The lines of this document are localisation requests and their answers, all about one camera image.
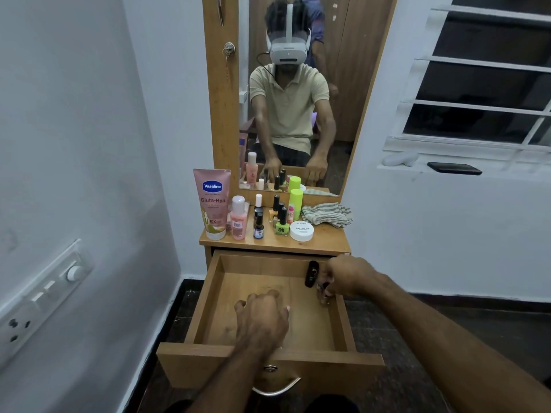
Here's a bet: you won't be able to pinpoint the pink lotion tube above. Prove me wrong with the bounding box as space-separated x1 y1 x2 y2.
192 168 232 241

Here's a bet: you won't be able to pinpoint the clear box of pink tubes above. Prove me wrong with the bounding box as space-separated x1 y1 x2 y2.
226 201 251 231

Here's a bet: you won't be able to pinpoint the person's right hand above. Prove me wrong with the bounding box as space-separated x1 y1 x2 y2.
320 254 381 299

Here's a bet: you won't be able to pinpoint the wooden dressing table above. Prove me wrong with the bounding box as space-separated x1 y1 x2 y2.
199 0 399 270

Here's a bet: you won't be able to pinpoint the white framed window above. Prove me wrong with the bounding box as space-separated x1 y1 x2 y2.
382 0 551 163

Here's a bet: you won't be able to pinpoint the striped green white cloth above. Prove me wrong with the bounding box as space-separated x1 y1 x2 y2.
301 202 354 229

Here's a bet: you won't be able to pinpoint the green nail polish bottle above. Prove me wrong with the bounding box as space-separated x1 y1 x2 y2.
274 207 291 236

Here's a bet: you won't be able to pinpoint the person's left forearm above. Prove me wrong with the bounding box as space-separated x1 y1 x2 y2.
185 346 276 413

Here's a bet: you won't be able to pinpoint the white wall switch board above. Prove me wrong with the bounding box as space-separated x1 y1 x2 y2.
0 239 95 368

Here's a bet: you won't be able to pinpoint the black lipstick tube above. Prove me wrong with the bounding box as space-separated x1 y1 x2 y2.
304 260 320 289

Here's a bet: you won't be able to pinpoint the neon green tube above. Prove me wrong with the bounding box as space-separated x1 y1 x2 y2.
288 188 304 221

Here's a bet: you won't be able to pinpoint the person's left hand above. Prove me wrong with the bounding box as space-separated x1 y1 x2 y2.
234 290 290 354

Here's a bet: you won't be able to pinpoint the white object on sill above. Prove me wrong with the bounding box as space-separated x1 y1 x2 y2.
381 151 420 167

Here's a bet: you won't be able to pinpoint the wooden drawer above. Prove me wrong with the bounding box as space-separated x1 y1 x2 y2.
156 249 386 394

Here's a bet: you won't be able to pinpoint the dressing table mirror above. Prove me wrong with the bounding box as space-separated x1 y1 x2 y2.
238 0 393 196

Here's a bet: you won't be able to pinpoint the person's right forearm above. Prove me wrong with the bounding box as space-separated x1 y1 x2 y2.
366 272 551 413

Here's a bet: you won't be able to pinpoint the black phone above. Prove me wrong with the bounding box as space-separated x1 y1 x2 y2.
426 162 483 176

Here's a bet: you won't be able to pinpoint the pink bottle white cap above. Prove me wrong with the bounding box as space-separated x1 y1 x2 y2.
230 195 249 241

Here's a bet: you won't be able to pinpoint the round white jar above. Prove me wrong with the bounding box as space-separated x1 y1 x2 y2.
289 220 315 243

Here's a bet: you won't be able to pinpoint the person's legs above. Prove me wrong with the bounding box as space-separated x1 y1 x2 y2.
163 393 360 413

